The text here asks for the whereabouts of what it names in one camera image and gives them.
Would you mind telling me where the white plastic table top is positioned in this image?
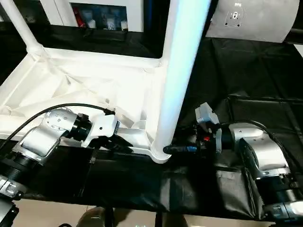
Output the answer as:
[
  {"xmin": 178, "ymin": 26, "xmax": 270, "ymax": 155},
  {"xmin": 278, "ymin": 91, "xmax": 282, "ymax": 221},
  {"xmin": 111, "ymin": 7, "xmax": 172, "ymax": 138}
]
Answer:
[{"xmin": 0, "ymin": 45, "xmax": 175, "ymax": 166}]

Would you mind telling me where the dark left robot foot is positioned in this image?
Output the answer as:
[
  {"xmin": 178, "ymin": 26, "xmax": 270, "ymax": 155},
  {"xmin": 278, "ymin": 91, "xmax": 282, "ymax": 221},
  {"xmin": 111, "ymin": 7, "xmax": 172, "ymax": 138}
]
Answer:
[{"xmin": 75, "ymin": 205, "xmax": 107, "ymax": 227}]

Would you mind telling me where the red bottle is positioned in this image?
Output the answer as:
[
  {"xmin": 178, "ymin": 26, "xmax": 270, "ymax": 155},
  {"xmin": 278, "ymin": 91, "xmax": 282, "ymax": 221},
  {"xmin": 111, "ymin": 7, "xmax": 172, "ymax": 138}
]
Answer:
[{"xmin": 72, "ymin": 6, "xmax": 85, "ymax": 28}]

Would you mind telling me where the white glass-door cabinet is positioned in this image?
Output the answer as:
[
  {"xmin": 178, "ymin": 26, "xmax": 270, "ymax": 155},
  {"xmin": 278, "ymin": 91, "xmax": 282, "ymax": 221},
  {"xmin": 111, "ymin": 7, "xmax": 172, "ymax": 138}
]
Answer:
[{"xmin": 39, "ymin": 0, "xmax": 145, "ymax": 33}]

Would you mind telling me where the white curved plastic panel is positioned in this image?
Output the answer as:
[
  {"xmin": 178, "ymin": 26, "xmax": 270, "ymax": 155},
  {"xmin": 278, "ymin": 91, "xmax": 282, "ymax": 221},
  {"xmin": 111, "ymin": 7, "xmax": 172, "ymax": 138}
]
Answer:
[{"xmin": 205, "ymin": 0, "xmax": 301, "ymax": 44}]

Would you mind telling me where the white flat board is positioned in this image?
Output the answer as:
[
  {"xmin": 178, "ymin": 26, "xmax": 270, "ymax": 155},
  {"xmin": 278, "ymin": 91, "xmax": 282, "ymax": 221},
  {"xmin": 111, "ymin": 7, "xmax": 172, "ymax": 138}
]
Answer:
[{"xmin": 293, "ymin": 43, "xmax": 303, "ymax": 59}]

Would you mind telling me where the black horizontal bar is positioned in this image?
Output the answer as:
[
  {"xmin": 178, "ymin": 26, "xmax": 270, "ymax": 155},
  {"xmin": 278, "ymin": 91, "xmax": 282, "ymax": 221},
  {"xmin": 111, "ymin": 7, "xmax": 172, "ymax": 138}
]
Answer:
[{"xmin": 287, "ymin": 27, "xmax": 303, "ymax": 36}]

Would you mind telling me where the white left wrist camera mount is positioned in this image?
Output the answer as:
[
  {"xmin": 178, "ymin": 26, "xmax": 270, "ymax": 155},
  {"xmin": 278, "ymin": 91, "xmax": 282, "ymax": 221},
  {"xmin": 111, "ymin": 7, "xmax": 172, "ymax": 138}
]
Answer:
[{"xmin": 81, "ymin": 110, "xmax": 119, "ymax": 149}]

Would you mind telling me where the black left wrist camera cable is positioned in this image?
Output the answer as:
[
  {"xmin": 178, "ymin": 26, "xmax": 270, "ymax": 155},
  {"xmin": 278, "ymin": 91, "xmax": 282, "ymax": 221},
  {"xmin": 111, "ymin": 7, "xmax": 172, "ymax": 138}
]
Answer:
[{"xmin": 0, "ymin": 103, "xmax": 116, "ymax": 152}]

